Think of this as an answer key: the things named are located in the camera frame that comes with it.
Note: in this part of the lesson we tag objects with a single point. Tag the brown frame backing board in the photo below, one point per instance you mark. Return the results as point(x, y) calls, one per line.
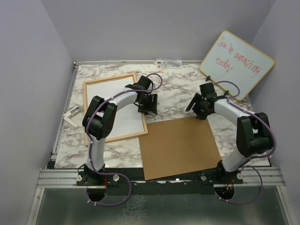
point(179, 146)

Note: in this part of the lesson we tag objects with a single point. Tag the small white bracket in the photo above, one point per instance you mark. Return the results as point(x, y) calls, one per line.
point(69, 114)

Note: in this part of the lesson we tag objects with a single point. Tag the white label strip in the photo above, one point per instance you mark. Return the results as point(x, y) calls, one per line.
point(168, 64)

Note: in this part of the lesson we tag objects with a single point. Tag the black mounting bar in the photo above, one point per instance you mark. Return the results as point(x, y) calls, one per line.
point(121, 181)

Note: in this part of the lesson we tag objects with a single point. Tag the whiteboard with red writing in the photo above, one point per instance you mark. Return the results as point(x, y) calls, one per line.
point(236, 64)

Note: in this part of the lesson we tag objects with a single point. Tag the left aluminium side rail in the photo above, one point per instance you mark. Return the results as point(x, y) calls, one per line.
point(54, 151)

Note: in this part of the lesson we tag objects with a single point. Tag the colour photo print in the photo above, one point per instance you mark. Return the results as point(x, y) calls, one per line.
point(103, 91)

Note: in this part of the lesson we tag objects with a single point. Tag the aluminium front rail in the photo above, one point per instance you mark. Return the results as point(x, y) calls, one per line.
point(69, 178)

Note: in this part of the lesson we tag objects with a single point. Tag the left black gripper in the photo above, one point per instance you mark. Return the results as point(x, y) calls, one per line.
point(153, 103)

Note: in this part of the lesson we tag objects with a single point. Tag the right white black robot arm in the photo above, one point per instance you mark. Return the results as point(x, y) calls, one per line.
point(254, 137)

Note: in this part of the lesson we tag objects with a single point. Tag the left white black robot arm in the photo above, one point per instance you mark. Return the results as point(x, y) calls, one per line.
point(100, 116)

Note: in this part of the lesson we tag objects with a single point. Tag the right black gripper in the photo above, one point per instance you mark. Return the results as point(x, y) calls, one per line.
point(200, 115)

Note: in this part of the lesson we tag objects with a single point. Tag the light wooden picture frame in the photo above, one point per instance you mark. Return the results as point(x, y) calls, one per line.
point(117, 138)

